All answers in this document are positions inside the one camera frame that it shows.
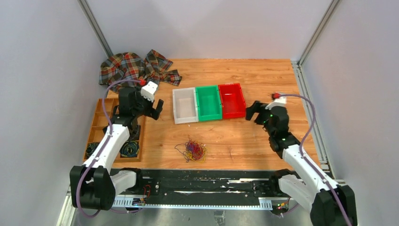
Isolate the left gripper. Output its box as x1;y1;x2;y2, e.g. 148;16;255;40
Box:
133;87;163;121

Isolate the blue purple thin cable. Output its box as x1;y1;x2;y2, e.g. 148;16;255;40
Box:
185;138;207;160

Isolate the dark purple thin cable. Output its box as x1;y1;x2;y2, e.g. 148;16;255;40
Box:
174;135;194;163

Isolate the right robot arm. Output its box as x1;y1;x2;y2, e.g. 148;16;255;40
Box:
246;100;358;226

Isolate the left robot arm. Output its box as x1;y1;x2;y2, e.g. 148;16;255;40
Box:
70;84;163;211

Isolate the red plastic bin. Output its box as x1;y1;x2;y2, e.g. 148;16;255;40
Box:
218;83;246;119

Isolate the white plastic bin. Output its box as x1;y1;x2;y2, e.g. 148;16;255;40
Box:
172;87;199;124

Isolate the green plastic bin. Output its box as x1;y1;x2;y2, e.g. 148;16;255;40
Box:
195;85;222;121

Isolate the plaid cloth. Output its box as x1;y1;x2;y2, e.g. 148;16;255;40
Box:
98;49;183;93

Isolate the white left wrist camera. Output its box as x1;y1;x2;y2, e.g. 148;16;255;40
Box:
140;81;158;102

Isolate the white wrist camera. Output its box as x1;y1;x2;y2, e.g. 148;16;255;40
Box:
265;97;287;110
140;81;158;102

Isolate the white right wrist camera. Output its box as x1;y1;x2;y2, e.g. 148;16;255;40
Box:
265;97;287;110

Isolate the coiled cable bundle front right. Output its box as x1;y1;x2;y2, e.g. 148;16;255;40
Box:
120;141;140;158

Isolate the coiled cable bundle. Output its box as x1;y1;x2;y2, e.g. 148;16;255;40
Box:
86;142;101;159
120;141;140;158

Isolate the yellow thin cable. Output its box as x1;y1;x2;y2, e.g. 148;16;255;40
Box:
190;142;207;163

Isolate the right aluminium table rail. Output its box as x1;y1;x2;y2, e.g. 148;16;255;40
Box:
291;61;334;178

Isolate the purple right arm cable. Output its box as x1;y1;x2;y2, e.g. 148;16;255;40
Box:
272;92;354;226

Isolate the coiled cable bundle front left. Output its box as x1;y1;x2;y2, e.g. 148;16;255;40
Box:
86;142;101;159

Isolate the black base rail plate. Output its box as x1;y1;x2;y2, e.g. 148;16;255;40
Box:
122;169;290;209

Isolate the left aluminium frame post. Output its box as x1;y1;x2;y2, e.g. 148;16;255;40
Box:
78;0;113;57

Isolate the aluminium frame post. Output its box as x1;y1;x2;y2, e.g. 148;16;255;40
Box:
297;0;341;67
78;0;113;57

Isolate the right aluminium frame post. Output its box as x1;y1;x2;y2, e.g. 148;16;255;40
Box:
297;0;341;67

